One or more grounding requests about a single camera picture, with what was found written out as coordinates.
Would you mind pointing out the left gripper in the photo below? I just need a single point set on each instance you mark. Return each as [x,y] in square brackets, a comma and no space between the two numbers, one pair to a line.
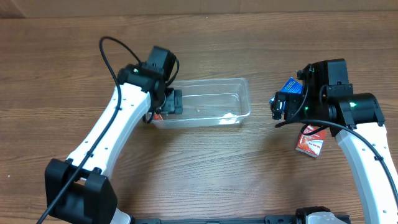
[175,102]

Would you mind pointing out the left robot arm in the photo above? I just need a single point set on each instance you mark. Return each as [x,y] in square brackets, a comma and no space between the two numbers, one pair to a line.
[78,189]

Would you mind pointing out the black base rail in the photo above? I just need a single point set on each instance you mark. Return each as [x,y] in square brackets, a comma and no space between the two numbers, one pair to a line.
[268,219]

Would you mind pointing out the blue box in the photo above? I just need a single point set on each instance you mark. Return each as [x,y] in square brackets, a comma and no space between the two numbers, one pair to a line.
[292,86]

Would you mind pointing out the clear plastic container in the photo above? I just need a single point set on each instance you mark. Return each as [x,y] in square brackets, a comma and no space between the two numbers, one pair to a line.
[211,102]

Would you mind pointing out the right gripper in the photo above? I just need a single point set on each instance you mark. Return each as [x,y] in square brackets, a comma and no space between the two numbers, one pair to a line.
[278,104]

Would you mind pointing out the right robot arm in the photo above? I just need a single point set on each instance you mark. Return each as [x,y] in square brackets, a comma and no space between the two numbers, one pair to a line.
[356,121]

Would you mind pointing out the red and white box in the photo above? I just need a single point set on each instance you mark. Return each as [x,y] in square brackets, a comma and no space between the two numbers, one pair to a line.
[310,140]

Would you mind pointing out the orange bottle white cap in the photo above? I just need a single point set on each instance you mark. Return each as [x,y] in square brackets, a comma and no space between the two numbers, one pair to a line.
[158,117]

